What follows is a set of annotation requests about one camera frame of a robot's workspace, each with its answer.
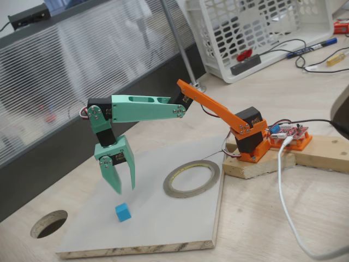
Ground blue cube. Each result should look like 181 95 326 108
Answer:
115 202 132 223

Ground white-topped plywood board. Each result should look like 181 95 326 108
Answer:
55 135 227 260

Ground frosted glass desk partition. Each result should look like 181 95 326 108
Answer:
0 0 208 223

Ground metal pole with foot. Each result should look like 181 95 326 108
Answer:
160 0 207 95

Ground short pale wooden base block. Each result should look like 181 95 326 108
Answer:
222 149 297 180

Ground black rectangular block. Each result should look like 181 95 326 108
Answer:
230 53 262 76

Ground small red clip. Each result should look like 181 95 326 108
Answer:
236 49 255 62

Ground black device on partition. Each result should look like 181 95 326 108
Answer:
7 3 51 30

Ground red controller circuit board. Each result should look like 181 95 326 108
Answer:
268 120 310 140

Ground long wooden base plank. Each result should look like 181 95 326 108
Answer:
225 134 349 173

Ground blue marker pen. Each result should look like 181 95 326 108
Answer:
286 37 338 59

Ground dark grey rounded object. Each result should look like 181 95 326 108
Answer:
329 84 349 132

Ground white plastic mesh basket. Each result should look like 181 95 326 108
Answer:
185 0 335 84

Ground small red box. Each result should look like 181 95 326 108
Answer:
333 19 349 35

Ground grey ring of tape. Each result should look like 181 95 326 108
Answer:
163 159 221 199

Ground red white black servo wires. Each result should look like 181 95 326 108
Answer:
222 130 243 159

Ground white USB cable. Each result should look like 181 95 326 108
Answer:
277 136 349 260

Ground orange circuit board mount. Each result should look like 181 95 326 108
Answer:
268 130 313 151

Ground black power cable with plug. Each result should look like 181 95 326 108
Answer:
283 118 349 135

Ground thin black cable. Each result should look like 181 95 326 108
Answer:
258 39 349 74

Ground yellow-handled small tool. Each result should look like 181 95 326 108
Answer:
326 51 349 67

